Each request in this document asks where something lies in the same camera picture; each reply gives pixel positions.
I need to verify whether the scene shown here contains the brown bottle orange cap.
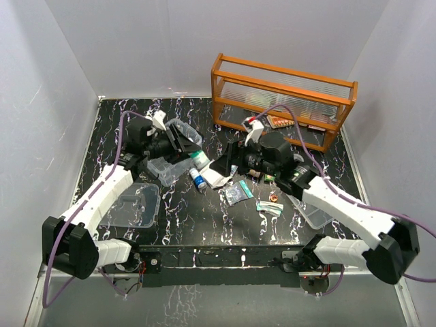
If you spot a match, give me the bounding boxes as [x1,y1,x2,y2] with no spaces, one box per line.
[247,169,263,178]

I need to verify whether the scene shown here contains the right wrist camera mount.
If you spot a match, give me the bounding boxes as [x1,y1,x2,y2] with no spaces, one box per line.
[242,116,264,146]

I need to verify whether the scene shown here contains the blue header plastic packet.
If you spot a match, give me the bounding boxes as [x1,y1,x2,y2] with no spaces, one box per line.
[223,180,253,206]

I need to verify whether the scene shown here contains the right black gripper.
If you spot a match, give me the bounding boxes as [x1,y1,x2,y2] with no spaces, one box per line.
[211,136,279,178]

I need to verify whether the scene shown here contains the purple cable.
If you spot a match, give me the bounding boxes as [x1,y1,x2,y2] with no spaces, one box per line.
[42,110,151,309]
[253,104,436,283]

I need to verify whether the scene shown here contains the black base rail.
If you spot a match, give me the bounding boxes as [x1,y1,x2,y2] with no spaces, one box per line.
[102,243,341,289]

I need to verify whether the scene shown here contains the blue white bandage roll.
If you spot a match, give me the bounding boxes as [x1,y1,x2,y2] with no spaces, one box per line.
[189,168,207,191]

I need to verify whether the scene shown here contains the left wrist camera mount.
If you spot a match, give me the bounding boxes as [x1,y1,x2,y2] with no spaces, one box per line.
[145,110,166,131]

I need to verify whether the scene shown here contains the small green box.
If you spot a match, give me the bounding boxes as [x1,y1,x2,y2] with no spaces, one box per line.
[264,174,275,183]

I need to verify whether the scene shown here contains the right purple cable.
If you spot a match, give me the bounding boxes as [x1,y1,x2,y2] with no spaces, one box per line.
[253,104,436,283]

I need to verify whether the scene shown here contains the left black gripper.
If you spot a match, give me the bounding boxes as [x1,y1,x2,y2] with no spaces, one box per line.
[143,124,200,164]

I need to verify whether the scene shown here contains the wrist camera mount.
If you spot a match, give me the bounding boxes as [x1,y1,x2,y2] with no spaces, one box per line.
[242,116,264,146]
[145,110,166,131]

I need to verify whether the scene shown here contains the clear plastic medicine box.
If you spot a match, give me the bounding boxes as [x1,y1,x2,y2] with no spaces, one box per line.
[147,119,202,187]

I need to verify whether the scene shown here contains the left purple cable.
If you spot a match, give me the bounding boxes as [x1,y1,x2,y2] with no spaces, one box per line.
[42,110,151,309]

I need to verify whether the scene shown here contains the orange wooden shelf rack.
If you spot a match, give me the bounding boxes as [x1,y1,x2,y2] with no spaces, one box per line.
[211,53,358,153]

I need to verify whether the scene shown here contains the clear compartment organizer tray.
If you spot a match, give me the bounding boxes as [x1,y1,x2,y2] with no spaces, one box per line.
[287,195,333,230]

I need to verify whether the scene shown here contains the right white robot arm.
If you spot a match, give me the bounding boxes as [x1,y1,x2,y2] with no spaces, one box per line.
[210,133,420,285]

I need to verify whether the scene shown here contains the clear plastic box lid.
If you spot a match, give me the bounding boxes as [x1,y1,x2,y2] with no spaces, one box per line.
[100,183,161,229]

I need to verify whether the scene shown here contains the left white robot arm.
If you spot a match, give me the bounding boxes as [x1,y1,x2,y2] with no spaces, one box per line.
[42,118,201,279]

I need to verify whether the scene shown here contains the white medicine bottle green label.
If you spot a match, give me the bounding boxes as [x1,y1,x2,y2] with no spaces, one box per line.
[190,150,211,170]

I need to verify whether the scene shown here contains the white gauze pad packet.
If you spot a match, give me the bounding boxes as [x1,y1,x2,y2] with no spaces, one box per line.
[200,161,232,189]

